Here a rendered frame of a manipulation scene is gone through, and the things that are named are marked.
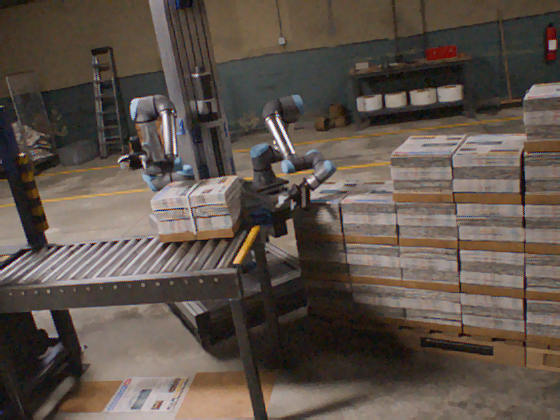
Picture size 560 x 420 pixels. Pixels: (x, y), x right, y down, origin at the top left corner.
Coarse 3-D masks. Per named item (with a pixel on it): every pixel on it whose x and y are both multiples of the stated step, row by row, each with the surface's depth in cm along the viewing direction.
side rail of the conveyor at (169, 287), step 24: (0, 288) 246; (24, 288) 243; (48, 288) 241; (72, 288) 238; (96, 288) 236; (120, 288) 234; (144, 288) 232; (168, 288) 231; (192, 288) 229; (216, 288) 227; (240, 288) 226; (0, 312) 249
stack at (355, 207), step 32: (320, 192) 299; (352, 192) 292; (384, 192) 281; (320, 224) 288; (352, 224) 279; (384, 224) 270; (416, 224) 263; (448, 224) 255; (480, 224) 248; (512, 224) 241; (320, 256) 295; (352, 256) 285; (384, 256) 276; (416, 256) 268; (448, 256) 259; (480, 256) 252; (512, 256) 245; (320, 288) 304; (352, 288) 294; (384, 288) 283; (512, 288) 250; (320, 320) 311; (352, 320) 323; (448, 320) 272; (480, 320) 264; (512, 320) 256; (448, 352) 278; (512, 352) 261
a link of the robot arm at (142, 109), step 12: (132, 108) 296; (144, 108) 296; (156, 108) 297; (144, 120) 298; (156, 120) 302; (144, 132) 302; (156, 132) 305; (156, 144) 305; (156, 156) 307; (156, 180) 309; (168, 180) 310; (156, 192) 315
